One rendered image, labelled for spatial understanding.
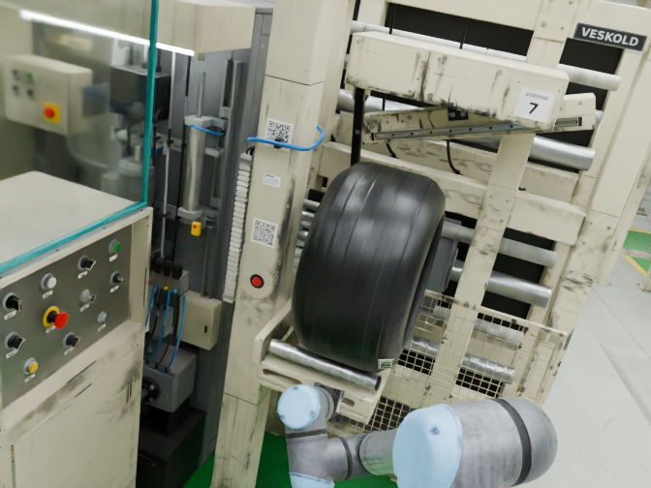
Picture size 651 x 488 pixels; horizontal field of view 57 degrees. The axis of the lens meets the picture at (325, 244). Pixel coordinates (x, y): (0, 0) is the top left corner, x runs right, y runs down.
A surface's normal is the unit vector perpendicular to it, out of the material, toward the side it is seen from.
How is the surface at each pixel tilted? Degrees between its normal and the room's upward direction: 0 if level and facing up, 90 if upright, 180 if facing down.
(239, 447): 90
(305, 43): 90
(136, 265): 90
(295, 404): 51
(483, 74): 90
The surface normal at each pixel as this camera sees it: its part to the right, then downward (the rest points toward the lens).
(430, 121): -0.33, 0.33
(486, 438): 0.33, -0.49
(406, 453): -0.92, -0.12
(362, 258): -0.20, -0.14
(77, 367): 0.18, -0.90
